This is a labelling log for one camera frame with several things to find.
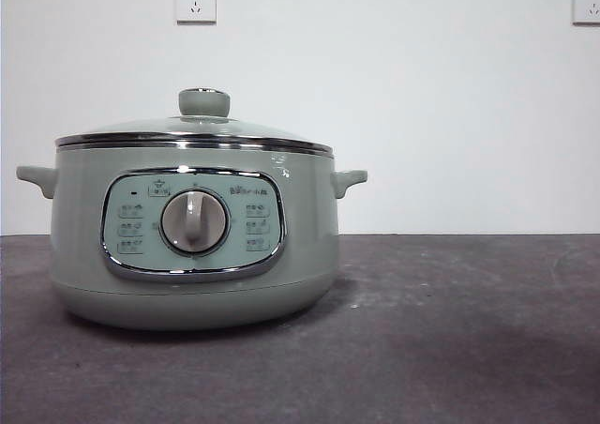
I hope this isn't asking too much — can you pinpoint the glass lid with green knob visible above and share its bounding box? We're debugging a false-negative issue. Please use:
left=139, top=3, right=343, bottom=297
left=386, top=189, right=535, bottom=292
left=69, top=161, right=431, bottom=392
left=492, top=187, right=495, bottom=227
left=54, top=86, right=336, bottom=156

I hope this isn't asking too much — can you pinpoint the pale green electric cooking pot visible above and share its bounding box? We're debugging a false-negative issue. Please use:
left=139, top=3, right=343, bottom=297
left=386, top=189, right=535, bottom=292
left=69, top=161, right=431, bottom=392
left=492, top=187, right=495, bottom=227
left=15, top=137, right=369, bottom=333

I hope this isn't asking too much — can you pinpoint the white wall socket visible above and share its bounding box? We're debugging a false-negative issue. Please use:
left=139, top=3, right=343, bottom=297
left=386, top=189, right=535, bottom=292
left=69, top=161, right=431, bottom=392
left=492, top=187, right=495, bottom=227
left=175, top=0, right=218, bottom=25
left=571, top=0, right=600, bottom=26

